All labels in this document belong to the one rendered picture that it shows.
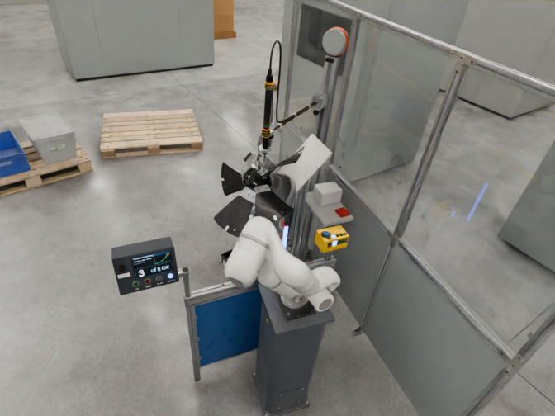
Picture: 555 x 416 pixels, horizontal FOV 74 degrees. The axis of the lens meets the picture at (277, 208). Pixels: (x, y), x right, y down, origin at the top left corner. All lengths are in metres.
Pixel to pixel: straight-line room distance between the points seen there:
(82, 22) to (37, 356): 5.38
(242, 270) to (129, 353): 1.87
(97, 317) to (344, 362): 1.85
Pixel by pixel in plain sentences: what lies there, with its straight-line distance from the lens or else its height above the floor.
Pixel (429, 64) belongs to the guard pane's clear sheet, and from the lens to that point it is 2.03.
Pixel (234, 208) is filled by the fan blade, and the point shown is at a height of 1.04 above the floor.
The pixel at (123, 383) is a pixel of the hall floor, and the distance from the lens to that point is 2.82.
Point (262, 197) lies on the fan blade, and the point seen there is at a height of 1.18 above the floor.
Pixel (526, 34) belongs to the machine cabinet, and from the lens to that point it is 7.55.
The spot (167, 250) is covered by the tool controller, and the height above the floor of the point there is 1.24.
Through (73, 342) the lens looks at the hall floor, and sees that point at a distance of 3.09.
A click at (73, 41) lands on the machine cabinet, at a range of 7.26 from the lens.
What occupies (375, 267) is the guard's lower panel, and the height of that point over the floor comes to 0.65.
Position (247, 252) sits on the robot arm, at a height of 1.62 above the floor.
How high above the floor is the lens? 2.43
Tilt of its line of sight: 38 degrees down
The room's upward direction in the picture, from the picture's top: 6 degrees clockwise
